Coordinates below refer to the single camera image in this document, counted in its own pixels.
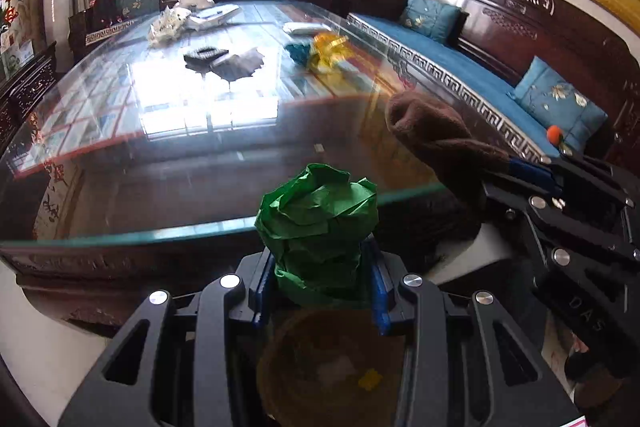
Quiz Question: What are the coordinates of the green paper ball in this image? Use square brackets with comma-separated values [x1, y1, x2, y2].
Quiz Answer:
[255, 164, 378, 309]

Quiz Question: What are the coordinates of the brown fuzzy sock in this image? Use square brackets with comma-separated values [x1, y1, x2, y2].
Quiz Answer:
[385, 91, 510, 208]

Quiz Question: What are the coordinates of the yellow paper trash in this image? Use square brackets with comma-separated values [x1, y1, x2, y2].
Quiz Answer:
[358, 369, 383, 392]

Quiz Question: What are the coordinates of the black foam square frame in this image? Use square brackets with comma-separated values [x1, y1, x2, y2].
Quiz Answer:
[183, 46, 229, 70]

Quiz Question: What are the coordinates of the teal paper ball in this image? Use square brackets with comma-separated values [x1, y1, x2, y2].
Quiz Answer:
[284, 42, 311, 68]

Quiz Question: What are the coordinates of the beige plastic trash bin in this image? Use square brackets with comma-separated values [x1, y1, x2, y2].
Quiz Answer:
[257, 309, 405, 426]

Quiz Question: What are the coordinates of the person's right hand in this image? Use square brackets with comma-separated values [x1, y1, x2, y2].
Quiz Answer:
[564, 334, 626, 409]

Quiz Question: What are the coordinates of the orange ball toy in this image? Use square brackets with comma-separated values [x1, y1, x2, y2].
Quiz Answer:
[546, 124, 564, 147]

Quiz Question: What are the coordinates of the blue cushion near end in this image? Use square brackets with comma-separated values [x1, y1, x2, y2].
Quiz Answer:
[512, 56, 608, 150]

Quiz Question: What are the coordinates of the blue cushion end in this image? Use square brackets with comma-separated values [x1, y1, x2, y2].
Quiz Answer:
[399, 0, 461, 44]
[512, 56, 608, 150]

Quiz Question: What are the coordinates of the carved wooden long sofa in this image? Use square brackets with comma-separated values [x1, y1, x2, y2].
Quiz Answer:
[347, 0, 639, 172]

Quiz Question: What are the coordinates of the blue sofa seat pad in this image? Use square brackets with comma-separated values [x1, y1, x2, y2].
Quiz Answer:
[347, 14, 560, 160]

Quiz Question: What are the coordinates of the dark carved wooden table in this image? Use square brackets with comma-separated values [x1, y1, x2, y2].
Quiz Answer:
[1, 2, 477, 336]

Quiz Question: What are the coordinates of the blue cushion far end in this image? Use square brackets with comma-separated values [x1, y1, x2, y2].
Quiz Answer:
[399, 0, 461, 44]

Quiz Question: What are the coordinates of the yellow crumpled wrapper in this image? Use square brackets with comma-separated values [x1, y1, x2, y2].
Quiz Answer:
[308, 31, 354, 74]

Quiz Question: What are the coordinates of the flat white plastic packet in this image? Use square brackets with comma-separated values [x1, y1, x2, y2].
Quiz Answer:
[282, 22, 331, 37]

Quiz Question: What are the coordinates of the white and blue package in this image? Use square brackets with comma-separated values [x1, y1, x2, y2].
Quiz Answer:
[184, 4, 242, 31]

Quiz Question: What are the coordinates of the white crumpled plastic bag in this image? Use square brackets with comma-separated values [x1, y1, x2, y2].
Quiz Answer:
[148, 6, 191, 46]

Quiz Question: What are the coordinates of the teal cushion left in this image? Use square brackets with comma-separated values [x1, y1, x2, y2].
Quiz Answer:
[116, 0, 160, 20]

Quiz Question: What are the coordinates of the dark wooden tv cabinet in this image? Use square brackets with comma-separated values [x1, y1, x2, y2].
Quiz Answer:
[0, 42, 58, 152]

